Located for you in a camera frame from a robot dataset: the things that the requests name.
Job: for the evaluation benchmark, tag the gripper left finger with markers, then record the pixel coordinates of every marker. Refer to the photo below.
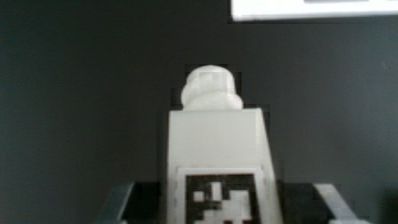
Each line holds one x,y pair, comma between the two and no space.
132,204

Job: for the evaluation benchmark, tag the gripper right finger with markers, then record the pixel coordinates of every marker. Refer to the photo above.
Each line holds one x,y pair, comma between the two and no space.
313,204

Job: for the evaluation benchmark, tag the white table leg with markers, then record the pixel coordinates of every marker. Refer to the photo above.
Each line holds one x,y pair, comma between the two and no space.
221,179

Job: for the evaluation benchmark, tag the white marker sheet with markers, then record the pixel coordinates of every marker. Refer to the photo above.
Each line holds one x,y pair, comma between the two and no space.
261,10

